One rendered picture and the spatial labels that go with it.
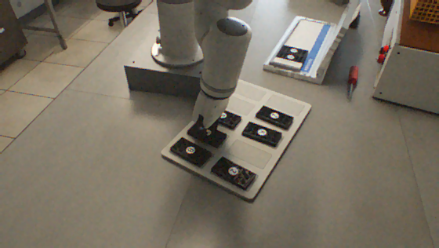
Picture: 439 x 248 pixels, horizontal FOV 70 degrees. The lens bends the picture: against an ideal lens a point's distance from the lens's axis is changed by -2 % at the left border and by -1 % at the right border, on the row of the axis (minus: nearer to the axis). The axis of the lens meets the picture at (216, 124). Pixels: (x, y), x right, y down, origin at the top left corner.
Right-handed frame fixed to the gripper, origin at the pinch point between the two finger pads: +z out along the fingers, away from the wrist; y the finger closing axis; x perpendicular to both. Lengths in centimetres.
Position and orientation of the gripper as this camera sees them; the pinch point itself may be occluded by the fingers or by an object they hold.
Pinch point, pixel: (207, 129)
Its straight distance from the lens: 84.8
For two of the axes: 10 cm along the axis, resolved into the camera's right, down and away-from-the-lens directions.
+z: -1.8, 6.4, 7.5
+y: -5.4, 5.7, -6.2
